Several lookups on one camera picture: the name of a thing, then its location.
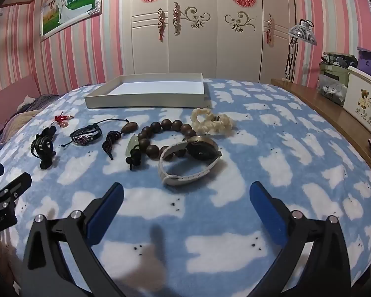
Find cream wardrobe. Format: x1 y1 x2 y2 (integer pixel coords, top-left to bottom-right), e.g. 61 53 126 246
120 0 294 84

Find green jade pendant dark cord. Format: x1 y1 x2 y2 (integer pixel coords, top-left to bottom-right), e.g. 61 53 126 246
125 133 143 171

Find black coil hair tie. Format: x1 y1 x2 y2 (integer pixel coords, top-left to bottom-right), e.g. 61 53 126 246
30 137 55 157

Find wooden side desk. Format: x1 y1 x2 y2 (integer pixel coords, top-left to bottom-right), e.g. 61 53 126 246
270 77 371 177

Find clear plastic bag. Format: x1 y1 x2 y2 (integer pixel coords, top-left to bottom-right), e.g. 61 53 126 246
317 74 348 106

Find red knot ornament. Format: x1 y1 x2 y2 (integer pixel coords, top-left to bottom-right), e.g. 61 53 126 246
54 111 75 129

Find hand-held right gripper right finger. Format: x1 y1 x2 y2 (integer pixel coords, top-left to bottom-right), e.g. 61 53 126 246
249 181 352 297

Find white shallow box tray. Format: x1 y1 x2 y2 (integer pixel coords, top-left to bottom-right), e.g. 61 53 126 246
84 73 206 109

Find framed wall picture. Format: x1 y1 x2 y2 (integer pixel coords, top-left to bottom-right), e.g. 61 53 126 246
40 0 104 42

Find white bear print storage box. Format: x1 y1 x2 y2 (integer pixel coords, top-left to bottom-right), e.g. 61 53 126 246
343 66 371 136

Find blue bear print blanket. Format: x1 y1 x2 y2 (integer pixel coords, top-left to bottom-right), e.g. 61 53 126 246
0 77 371 297

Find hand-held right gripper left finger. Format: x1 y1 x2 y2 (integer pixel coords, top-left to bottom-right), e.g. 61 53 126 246
20 182 125 297

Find black hair claw clip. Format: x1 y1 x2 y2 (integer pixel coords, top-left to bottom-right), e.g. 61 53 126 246
38 126 57 170

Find dark cord brown bead pendant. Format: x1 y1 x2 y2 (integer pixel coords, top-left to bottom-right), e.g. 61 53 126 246
103 122 139 160

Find standing heat lamp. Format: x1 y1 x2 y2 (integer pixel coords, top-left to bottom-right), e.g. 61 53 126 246
284 20 315 81

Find white strap wristwatch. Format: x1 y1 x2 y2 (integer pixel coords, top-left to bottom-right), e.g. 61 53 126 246
158 136 221 187

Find black leather bracelet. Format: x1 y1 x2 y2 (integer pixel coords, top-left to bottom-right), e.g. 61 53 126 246
61 118 130 147

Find brown wooden bead bracelet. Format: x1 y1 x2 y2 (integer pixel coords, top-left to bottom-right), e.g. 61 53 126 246
138 119 197 161

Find clear storage organiser box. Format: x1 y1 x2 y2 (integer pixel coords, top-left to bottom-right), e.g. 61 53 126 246
318 52 358 99

